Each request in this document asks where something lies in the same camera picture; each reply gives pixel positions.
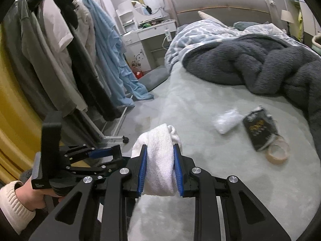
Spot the large white cloth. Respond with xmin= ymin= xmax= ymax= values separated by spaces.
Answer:
xmin=130 ymin=124 xmax=181 ymax=196

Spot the cream hanging garment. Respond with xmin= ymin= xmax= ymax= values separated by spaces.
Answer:
xmin=73 ymin=0 xmax=97 ymax=63

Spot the grey floor cushion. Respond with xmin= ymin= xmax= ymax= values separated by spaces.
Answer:
xmin=138 ymin=65 xmax=167 ymax=91

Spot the black snack packet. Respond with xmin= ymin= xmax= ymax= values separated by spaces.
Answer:
xmin=242 ymin=106 xmax=281 ymax=152

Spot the green and cream pet bed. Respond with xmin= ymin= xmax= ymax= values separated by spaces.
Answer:
xmin=311 ymin=34 xmax=321 ymax=53

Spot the person's left hand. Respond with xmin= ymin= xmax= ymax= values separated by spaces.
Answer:
xmin=24 ymin=178 xmax=66 ymax=210

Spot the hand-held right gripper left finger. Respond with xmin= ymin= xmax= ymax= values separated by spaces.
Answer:
xmin=29 ymin=144 xmax=148 ymax=241

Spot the white vanity lamp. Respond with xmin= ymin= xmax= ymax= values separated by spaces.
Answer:
xmin=153 ymin=0 xmax=167 ymax=15

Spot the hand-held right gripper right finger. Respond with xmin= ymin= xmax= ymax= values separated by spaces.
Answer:
xmin=173 ymin=144 xmax=293 ymax=241

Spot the yellow-green garment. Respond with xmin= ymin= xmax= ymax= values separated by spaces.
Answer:
xmin=297 ymin=11 xmax=304 ymax=42

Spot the white vanity table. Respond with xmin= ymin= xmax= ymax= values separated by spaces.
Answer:
xmin=116 ymin=1 xmax=177 ymax=72

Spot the beige tape roll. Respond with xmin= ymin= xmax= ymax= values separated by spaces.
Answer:
xmin=265 ymin=135 xmax=291 ymax=165

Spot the grey knit sweater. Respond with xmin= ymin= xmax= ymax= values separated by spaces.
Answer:
xmin=5 ymin=0 xmax=88 ymax=116

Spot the white pillow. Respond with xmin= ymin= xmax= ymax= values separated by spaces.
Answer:
xmin=198 ymin=10 xmax=216 ymax=20

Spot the clear plastic wrapper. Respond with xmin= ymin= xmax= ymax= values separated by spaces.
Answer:
xmin=213 ymin=107 xmax=244 ymax=135

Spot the white shirt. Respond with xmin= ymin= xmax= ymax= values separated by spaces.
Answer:
xmin=40 ymin=0 xmax=73 ymax=53

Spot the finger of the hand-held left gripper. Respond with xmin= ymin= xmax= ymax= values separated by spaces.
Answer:
xmin=66 ymin=162 xmax=121 ymax=181
xmin=63 ymin=144 xmax=123 ymax=167

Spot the clutter on vanity table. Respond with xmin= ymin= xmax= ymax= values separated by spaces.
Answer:
xmin=139 ymin=20 xmax=166 ymax=28

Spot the yellow curtain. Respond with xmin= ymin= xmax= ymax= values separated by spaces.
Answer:
xmin=0 ymin=22 xmax=48 ymax=184

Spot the blue patterned duvet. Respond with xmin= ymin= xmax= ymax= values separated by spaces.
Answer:
xmin=164 ymin=20 xmax=309 ymax=68

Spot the bed with pale fleece sheet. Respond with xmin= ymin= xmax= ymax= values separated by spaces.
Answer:
xmin=130 ymin=0 xmax=321 ymax=241

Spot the bedside lamp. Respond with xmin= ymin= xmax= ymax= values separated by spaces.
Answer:
xmin=281 ymin=9 xmax=294 ymax=36

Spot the teal pillow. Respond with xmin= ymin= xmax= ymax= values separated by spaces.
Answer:
xmin=233 ymin=21 xmax=261 ymax=31

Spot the light blue robe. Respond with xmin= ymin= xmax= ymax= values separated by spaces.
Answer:
xmin=82 ymin=0 xmax=154 ymax=107

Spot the black hanging garment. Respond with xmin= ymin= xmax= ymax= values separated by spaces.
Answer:
xmin=27 ymin=0 xmax=118 ymax=121

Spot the grey padded headboard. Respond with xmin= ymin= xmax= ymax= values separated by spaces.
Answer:
xmin=170 ymin=0 xmax=272 ymax=28

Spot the dark grey fleece blanket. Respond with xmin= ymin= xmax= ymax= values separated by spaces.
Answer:
xmin=183 ymin=34 xmax=321 ymax=141

